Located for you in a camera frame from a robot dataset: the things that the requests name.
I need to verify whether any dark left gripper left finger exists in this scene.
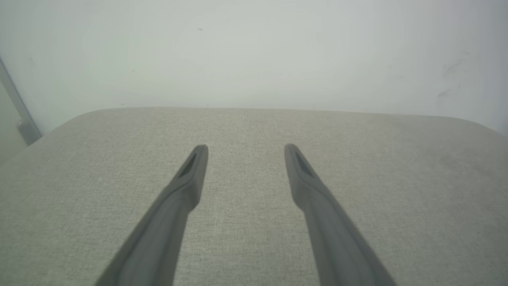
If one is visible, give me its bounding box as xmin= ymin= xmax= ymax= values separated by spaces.
xmin=95 ymin=145 xmax=209 ymax=286

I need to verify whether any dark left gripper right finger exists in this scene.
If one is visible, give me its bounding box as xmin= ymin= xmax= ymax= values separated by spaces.
xmin=284 ymin=144 xmax=397 ymax=286

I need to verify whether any grey fabric sofa seat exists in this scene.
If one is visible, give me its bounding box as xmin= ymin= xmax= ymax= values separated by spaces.
xmin=0 ymin=106 xmax=508 ymax=286

